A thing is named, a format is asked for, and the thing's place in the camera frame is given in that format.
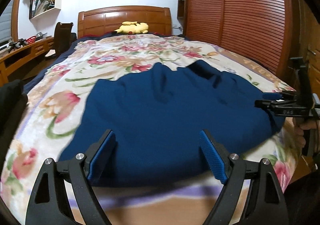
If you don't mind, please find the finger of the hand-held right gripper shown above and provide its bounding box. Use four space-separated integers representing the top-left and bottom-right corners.
254 100 277 110
262 91 298 101

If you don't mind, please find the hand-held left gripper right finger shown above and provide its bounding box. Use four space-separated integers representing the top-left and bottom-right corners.
199 129 289 225

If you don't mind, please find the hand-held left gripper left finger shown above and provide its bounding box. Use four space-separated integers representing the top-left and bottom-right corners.
25 129 117 225

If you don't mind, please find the dark blue coat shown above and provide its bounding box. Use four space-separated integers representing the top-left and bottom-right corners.
59 60 287 188

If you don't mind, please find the person's right hand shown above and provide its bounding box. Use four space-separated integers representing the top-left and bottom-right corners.
295 118 318 146

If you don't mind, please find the wooden door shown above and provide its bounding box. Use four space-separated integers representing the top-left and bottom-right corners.
297 0 320 106

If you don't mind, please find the wooden louvered wardrobe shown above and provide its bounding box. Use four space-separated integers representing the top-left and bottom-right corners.
177 0 300 91

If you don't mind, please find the person's dark clothing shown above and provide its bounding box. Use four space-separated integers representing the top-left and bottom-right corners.
282 150 320 225

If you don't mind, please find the floral blanket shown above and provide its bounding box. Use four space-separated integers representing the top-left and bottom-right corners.
0 34 300 225

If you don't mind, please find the black cloth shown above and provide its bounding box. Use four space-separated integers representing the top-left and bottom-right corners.
0 80 28 140

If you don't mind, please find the dark wooden chair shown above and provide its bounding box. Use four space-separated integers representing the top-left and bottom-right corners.
45 22 77 59

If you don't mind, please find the wooden desk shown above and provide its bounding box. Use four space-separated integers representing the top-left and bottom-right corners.
0 36 57 86

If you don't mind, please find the yellow plush toy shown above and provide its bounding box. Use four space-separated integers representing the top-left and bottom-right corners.
114 21 150 35

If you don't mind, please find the wooden bed headboard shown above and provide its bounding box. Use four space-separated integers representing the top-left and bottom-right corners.
77 6 173 39

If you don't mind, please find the pile of desk clutter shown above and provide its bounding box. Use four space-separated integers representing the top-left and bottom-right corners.
7 32 49 51

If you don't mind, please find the window blind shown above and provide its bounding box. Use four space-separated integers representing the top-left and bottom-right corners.
0 3 13 51

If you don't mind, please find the row of books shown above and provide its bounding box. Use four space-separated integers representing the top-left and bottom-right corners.
29 0 55 17

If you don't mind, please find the wooden window frame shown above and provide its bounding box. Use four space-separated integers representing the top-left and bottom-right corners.
11 0 23 41

